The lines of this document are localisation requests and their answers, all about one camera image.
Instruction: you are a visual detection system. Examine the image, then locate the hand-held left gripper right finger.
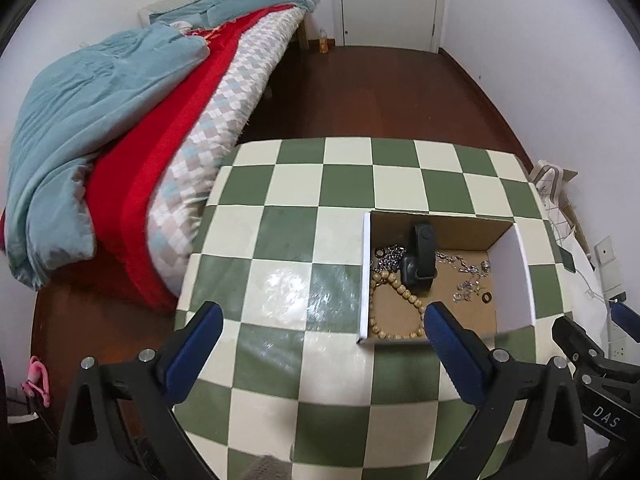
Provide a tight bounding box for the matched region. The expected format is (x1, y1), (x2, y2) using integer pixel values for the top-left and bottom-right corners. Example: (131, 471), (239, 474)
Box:
(423, 301), (589, 480)

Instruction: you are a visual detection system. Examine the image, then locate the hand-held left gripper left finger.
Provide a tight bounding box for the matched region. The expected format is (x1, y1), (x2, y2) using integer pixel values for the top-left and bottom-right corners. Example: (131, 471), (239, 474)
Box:
(57, 301), (225, 480)

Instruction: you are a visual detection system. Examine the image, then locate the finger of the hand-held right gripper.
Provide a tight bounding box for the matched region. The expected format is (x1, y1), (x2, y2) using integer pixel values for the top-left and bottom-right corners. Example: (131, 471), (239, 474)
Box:
(611, 300), (640, 334)
(552, 315), (609, 369)

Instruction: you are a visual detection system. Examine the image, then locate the cardboard box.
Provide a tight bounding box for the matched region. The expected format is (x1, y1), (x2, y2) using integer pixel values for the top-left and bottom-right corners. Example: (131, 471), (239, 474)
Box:
(356, 208), (537, 346)

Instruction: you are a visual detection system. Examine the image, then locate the thin silver disc bracelet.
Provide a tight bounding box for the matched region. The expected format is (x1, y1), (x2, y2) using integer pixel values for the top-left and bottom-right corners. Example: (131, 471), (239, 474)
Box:
(434, 251), (482, 276)

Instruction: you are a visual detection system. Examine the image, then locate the wooden bead bracelet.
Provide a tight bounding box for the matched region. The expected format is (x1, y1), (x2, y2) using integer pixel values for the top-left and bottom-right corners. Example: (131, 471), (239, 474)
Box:
(369, 270), (426, 340)

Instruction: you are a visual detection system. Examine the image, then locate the black smart band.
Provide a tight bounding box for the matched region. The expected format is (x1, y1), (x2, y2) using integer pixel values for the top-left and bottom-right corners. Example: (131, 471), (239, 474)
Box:
(400, 222), (437, 291)

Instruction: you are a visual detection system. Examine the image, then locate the thick silver chain bracelet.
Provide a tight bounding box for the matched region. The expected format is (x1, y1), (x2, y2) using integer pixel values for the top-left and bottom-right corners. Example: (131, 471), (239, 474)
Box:
(371, 244), (410, 272)

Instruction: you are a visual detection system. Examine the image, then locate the white paper bag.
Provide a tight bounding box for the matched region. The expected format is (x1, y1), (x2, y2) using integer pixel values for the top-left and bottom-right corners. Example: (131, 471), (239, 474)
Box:
(549, 230), (614, 322)

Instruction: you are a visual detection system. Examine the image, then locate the white patterned tote bag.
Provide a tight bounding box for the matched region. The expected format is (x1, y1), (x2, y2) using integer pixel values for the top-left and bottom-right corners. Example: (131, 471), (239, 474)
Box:
(529, 160), (581, 242)

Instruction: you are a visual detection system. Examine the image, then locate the pink plastic clip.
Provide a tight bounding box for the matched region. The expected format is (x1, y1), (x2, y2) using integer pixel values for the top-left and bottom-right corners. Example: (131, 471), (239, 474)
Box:
(21, 356), (52, 409)

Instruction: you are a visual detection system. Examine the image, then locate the green white checkered table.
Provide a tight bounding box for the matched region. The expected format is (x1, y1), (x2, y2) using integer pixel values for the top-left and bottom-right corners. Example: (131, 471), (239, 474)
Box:
(172, 137), (608, 480)

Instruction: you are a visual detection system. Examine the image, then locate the red blanket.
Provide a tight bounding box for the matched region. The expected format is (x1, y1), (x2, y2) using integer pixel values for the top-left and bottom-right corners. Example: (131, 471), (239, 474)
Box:
(0, 5), (297, 317)

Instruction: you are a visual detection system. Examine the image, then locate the bed with checkered sheet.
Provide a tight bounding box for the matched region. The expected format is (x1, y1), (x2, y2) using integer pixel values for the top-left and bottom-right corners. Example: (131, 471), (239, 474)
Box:
(0, 0), (321, 317)

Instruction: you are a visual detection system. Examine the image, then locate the light blue quilt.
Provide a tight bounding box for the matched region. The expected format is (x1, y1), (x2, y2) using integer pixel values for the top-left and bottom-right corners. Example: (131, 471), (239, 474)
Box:
(5, 25), (212, 291)

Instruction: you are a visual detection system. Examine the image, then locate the white door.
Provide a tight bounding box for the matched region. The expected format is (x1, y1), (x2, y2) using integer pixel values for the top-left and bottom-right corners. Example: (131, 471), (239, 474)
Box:
(330, 0), (449, 54)

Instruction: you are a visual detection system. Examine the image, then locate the white charging cable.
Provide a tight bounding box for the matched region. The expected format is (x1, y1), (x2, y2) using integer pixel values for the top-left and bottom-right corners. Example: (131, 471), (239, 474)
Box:
(575, 270), (615, 305)

